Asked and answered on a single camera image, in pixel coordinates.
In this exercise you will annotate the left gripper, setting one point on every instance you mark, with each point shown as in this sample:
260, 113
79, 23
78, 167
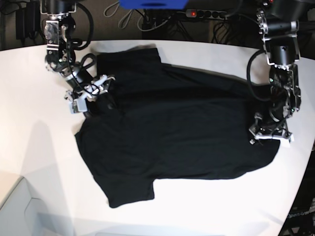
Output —
274, 130

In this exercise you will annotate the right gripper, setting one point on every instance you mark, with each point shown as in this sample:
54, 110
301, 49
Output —
89, 87

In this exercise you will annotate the black graphic t-shirt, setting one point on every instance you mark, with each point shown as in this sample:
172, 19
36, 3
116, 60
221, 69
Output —
159, 122

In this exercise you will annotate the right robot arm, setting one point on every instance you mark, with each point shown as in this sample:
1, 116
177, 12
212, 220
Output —
62, 47

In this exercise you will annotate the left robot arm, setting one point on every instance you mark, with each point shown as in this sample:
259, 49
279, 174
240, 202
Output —
278, 22

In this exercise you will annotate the black device on floor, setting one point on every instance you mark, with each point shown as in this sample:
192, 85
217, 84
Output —
27, 21

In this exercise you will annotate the blue box overhead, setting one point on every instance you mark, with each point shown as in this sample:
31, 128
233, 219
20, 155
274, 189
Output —
153, 4

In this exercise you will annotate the black power strip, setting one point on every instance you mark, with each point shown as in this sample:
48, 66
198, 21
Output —
205, 14

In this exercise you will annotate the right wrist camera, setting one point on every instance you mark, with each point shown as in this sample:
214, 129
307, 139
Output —
78, 106

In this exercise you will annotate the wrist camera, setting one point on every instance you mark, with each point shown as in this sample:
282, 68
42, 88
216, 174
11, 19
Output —
78, 106
286, 143

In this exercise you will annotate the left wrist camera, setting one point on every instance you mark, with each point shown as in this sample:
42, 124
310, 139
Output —
286, 143

